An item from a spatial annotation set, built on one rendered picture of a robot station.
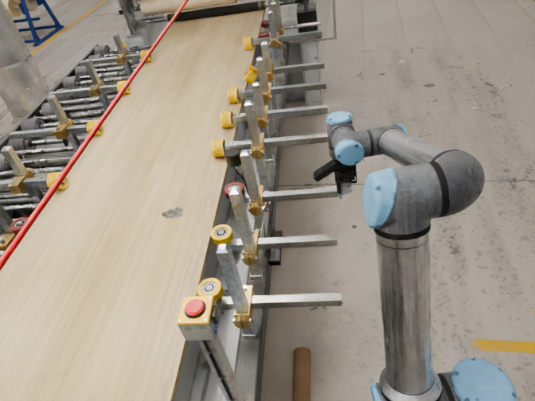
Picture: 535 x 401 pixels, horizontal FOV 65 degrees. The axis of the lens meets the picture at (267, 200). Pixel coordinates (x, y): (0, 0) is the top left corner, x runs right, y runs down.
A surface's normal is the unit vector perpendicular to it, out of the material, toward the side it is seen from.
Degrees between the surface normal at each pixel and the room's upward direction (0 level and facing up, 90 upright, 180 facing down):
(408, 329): 73
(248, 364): 0
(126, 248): 0
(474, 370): 5
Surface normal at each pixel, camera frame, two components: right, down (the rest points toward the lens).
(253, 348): -0.15, -0.75
